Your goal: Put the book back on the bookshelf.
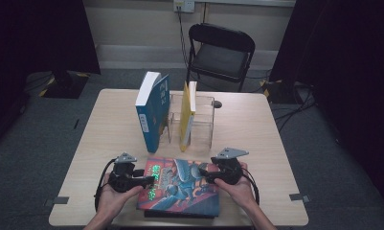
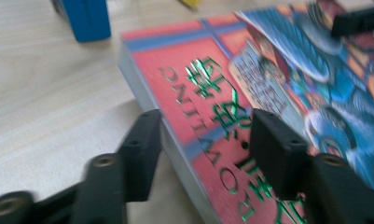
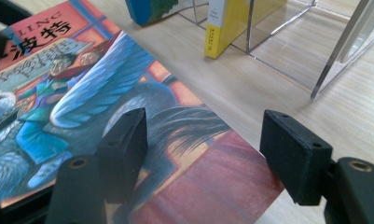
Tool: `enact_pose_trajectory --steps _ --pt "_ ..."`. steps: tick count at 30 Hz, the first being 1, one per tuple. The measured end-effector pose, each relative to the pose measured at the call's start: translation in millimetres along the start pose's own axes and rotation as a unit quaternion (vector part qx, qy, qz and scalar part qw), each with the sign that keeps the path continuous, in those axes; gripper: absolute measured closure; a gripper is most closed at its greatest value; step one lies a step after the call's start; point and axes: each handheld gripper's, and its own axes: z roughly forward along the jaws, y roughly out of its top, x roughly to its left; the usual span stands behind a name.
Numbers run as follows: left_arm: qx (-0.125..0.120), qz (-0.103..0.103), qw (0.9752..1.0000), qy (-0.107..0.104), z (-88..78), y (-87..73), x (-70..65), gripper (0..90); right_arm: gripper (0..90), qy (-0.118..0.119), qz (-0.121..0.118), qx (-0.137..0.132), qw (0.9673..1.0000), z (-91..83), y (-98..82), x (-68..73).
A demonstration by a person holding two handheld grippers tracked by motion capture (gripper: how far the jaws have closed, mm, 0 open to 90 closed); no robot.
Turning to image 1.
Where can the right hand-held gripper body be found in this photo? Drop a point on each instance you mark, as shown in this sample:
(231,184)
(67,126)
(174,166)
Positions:
(229,169)

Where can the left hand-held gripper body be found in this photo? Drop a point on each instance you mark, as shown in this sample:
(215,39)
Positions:
(122,179)

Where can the red illustrated book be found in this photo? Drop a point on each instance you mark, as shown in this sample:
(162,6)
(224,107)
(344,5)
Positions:
(180,188)

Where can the black book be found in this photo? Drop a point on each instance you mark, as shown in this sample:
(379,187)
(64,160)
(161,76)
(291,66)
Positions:
(180,214)

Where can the clear acrylic book rack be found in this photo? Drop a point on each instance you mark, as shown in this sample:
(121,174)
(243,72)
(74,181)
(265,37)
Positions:
(204,121)

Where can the yellow book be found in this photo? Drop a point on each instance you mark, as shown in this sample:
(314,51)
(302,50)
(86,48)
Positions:
(187,118)

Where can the thick blue book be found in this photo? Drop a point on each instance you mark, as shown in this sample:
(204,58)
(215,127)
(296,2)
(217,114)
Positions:
(153,115)

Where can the person's left hand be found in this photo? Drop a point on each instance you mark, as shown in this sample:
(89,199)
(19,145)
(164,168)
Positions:
(116,201)

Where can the person's right hand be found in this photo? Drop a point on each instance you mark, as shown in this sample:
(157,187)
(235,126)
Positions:
(240,191)

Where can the grey table grommet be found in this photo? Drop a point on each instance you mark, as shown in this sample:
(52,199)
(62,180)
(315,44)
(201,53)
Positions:
(217,104)

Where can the grey tape strip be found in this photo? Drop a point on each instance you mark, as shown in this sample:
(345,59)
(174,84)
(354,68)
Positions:
(299,197)
(57,200)

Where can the small dark floor object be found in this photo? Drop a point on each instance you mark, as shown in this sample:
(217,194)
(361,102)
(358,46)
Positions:
(76,124)

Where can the black stand base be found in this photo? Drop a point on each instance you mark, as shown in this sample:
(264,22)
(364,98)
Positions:
(277,92)
(65,84)

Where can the black folding chair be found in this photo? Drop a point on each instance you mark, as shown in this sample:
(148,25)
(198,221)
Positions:
(220,59)

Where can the black curtain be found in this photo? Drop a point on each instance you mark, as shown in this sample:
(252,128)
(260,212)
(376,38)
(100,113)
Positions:
(36,38)
(346,80)

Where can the white wall socket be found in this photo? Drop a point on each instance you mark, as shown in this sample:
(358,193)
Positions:
(184,5)

